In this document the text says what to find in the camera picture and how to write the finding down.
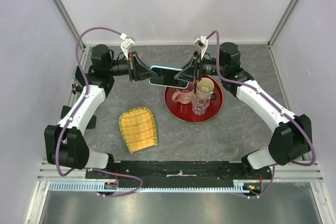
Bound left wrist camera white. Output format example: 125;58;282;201
120;33;135;59

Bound right aluminium frame post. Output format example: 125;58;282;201
267;0;300;49

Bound blue case phone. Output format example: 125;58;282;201
149;65;191;89

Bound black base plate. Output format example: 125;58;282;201
85;159;263;188

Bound red round tray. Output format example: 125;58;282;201
164;74;224;123

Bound pink ghost mug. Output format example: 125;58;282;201
172;88;194;104

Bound slotted cable duct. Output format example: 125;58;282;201
48;181;259;194

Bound cream mug black handle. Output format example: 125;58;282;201
196;78;217;100

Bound clear glass tumbler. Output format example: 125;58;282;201
192;95;210;115

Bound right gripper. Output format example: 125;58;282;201
174;50;227;83

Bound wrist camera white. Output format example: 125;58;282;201
120;33;135;59
194;36;208;60

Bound black round base phone stand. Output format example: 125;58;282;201
71;82;82;94

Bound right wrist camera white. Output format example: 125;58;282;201
194;36;208;60

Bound black phone teal case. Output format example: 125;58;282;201
73;66;86;87

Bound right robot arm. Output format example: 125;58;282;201
174;41;316;179

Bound black folding phone stand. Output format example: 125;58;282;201
60;105;97;130

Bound yellow bamboo basket tray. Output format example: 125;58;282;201
119;106;158;154

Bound left aluminium frame post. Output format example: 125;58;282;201
52;0;80;40

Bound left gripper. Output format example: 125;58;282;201
107;51;158;82

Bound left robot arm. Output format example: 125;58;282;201
44;44;158;178

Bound aluminium frame post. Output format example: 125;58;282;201
52;0;80;40
267;0;300;49

